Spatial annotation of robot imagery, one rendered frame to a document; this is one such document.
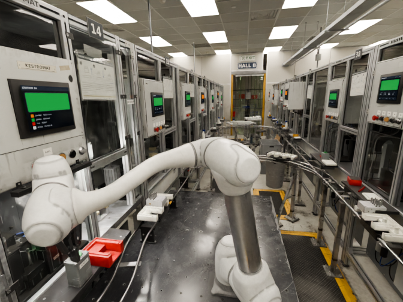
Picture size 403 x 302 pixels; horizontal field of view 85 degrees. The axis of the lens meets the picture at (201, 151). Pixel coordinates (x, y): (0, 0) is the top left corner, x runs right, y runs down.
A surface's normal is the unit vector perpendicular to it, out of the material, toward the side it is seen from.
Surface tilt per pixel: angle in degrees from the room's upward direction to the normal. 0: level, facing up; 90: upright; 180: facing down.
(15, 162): 90
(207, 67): 90
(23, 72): 90
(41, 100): 90
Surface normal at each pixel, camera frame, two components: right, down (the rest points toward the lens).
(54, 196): 0.16, -0.90
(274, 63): -0.19, 0.24
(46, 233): 0.28, 0.44
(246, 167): 0.40, 0.11
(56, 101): 0.98, 0.03
